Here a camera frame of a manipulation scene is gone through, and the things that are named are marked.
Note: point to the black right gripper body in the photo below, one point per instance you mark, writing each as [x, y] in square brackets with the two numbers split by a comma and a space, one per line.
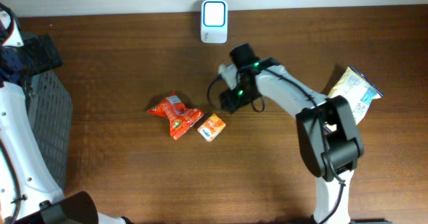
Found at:
[233, 101]

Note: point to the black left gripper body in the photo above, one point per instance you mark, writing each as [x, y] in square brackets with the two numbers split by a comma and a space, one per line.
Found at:
[38, 56]

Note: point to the orange tissue pack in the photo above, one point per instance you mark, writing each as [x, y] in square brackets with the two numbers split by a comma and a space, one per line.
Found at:
[210, 129]

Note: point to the red snack bag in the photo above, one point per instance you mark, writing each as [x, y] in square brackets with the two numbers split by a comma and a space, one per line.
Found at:
[181, 118]

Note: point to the cream snack bag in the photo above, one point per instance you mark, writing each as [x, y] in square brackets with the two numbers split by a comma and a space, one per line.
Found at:
[358, 90]

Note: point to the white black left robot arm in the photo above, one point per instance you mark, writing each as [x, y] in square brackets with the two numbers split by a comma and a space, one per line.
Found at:
[36, 197]

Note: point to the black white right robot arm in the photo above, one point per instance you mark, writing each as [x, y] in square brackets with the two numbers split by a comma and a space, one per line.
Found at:
[329, 139]

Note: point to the white black barcode scanner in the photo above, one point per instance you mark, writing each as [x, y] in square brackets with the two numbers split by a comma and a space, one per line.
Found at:
[214, 21]

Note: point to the grey plastic basket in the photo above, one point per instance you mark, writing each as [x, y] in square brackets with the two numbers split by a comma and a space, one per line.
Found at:
[49, 109]

